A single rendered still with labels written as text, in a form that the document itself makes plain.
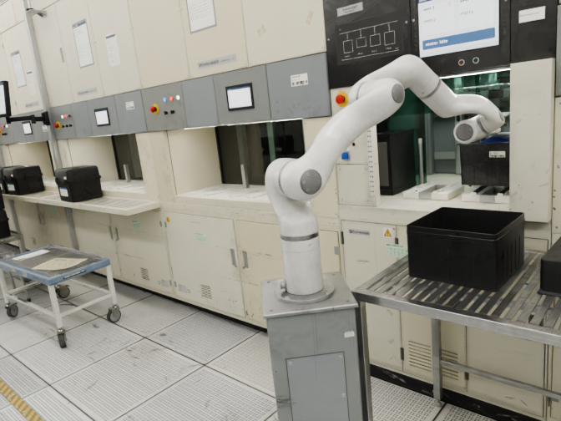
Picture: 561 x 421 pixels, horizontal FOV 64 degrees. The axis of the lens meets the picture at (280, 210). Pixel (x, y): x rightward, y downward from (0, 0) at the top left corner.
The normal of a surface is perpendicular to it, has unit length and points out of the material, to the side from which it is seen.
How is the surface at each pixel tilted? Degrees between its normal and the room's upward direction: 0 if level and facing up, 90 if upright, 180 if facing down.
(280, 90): 90
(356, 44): 90
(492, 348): 90
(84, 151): 90
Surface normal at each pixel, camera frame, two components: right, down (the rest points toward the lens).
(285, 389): 0.07, 0.21
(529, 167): -0.66, 0.23
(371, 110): -0.06, 0.53
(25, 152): 0.75, 0.07
